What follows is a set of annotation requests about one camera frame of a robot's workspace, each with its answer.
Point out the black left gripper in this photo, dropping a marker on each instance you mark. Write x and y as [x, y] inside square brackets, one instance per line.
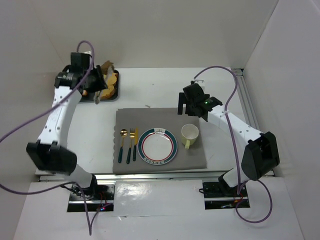
[99, 81]

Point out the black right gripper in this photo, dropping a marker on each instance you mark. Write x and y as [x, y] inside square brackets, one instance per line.
[186, 101]

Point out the brown bread piece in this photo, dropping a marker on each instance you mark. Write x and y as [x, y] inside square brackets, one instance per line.
[107, 68]

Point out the metal tongs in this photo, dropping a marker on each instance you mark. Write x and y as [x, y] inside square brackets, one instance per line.
[97, 97]

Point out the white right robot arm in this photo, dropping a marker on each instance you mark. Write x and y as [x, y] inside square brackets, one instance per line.
[233, 126]

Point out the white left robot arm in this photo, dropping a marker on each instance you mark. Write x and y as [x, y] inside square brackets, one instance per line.
[50, 153]

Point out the round bread on tray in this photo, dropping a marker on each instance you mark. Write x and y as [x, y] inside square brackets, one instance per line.
[111, 79]

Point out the orange bread on tray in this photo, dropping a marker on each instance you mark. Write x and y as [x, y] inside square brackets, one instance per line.
[108, 92]

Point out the dark green tray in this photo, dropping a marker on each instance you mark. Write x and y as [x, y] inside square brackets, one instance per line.
[89, 97]

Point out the pale green mug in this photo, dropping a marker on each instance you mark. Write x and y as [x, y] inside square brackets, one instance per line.
[189, 134]

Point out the white plate teal red rim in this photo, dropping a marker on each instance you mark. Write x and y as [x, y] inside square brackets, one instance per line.
[157, 146]

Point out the grey cloth placemat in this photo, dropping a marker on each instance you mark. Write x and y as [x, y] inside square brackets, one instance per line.
[148, 118]

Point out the gold spoon green handle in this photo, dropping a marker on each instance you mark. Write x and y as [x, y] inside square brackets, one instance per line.
[123, 134]

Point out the aluminium frame rail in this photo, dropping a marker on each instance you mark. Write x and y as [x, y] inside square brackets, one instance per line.
[247, 105]

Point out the gold fork green handle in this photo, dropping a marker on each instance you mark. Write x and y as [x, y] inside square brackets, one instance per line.
[132, 137]

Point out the gold knife green handle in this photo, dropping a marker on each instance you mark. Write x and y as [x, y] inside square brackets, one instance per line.
[136, 138]

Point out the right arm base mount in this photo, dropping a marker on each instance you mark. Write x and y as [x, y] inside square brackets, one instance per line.
[215, 199]

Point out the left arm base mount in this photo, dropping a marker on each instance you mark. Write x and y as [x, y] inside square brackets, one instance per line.
[103, 200]

